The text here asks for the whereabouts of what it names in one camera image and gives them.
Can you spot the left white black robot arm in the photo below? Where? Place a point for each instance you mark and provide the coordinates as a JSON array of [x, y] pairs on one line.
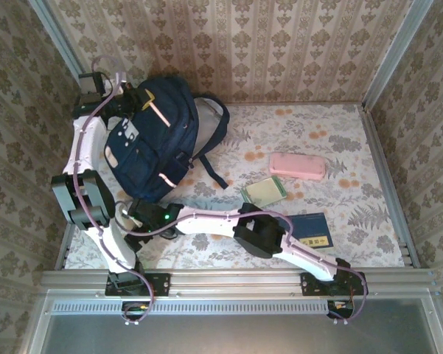
[[88, 147]]

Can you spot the aluminium front rail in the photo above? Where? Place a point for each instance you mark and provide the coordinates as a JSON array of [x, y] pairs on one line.
[[236, 284]]

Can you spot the grey metal sheet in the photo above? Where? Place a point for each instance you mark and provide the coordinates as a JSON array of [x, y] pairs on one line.
[[243, 335]]

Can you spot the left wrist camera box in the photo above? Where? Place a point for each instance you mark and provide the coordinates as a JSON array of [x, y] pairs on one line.
[[119, 83]]

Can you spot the navy book with yellow label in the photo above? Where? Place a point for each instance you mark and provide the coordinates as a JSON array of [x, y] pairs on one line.
[[313, 226]]

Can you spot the navy blue backpack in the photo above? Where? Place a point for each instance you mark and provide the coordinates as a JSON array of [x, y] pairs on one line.
[[158, 147]]

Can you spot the pink pencil case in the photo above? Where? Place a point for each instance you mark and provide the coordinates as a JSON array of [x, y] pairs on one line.
[[296, 166]]

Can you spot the aluminium frame post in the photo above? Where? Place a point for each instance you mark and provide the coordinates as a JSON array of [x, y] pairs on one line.
[[70, 62], [394, 55]]

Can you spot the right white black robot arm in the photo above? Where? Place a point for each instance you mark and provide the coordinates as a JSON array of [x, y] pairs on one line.
[[213, 223]]

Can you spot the green notebook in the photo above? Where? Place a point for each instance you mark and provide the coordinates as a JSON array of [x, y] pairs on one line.
[[263, 191]]

